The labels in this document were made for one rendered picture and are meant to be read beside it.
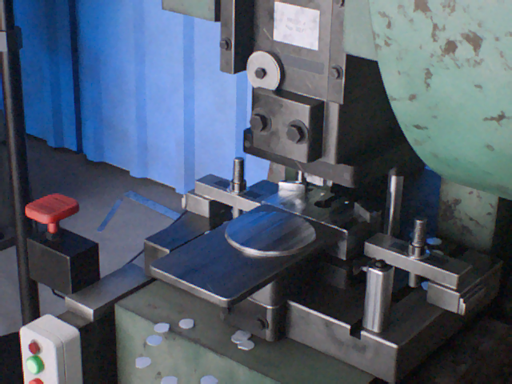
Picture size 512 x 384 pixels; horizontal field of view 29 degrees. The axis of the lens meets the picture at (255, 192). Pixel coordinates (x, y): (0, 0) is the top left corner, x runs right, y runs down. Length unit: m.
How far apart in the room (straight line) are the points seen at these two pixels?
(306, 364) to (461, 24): 0.65
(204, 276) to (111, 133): 2.23
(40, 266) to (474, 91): 0.86
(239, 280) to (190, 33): 1.89
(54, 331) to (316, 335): 0.37
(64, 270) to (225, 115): 1.65
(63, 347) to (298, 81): 0.50
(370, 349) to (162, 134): 2.07
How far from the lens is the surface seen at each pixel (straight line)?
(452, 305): 1.38
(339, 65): 1.24
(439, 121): 0.93
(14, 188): 2.21
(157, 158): 3.36
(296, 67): 1.33
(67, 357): 1.47
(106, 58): 3.40
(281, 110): 1.32
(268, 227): 1.39
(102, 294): 1.52
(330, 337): 1.36
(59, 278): 1.53
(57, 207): 1.52
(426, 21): 0.85
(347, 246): 1.42
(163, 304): 1.48
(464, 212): 1.56
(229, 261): 1.31
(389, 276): 1.29
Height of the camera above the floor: 1.41
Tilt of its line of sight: 25 degrees down
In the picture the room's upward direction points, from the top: 1 degrees clockwise
